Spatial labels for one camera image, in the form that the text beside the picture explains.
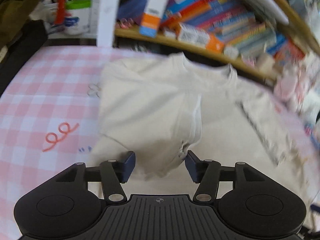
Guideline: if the wooden bookshelf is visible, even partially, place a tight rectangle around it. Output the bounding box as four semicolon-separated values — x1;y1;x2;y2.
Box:
96;0;320;88

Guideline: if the small white plastic item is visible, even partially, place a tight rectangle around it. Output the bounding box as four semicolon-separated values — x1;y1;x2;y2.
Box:
223;46;240;60

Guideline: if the white pen holder cup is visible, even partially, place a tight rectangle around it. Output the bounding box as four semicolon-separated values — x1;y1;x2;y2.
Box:
64;0;91;35

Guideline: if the pink checkered table mat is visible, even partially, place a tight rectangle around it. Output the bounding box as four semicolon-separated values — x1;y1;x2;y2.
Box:
0;45;320;240

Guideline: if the white orange flat box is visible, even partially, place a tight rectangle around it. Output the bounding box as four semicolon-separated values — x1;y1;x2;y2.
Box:
176;23;225;53

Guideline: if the pink white bunny plush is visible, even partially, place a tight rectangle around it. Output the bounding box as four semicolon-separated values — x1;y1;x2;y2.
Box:
273;54;319;124

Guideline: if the cream t-shirt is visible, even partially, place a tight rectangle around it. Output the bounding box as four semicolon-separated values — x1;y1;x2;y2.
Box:
88;52;316;228

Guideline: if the white orange medicine box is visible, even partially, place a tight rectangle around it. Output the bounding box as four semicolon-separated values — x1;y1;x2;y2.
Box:
139;0;169;38

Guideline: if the row of colourful books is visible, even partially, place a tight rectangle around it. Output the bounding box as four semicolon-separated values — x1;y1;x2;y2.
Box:
116;0;305;62

